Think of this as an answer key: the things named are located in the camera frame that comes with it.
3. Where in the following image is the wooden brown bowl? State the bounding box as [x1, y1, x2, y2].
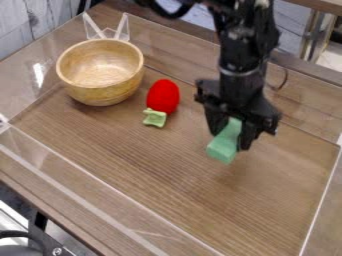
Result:
[56, 39, 144, 106]

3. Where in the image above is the black table frame leg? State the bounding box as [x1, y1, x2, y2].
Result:
[0, 209, 77, 256]

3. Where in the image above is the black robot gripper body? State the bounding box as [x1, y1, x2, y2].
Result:
[193, 79, 281, 135]

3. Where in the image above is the metal table leg background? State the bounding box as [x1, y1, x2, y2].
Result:
[299, 10, 337, 63]

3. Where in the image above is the clear acrylic front barrier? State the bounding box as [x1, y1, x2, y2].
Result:
[0, 115, 223, 256]

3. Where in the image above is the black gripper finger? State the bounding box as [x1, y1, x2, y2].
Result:
[204, 104, 228, 136]
[239, 121, 261, 150]

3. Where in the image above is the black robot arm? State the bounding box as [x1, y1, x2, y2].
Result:
[133, 0, 281, 151]

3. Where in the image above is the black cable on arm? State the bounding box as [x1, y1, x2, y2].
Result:
[265, 64, 289, 92]

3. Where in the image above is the green rectangular block stick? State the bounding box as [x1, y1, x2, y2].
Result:
[205, 118, 241, 164]

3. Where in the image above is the red plush strawberry toy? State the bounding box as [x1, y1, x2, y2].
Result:
[142, 79, 180, 128]

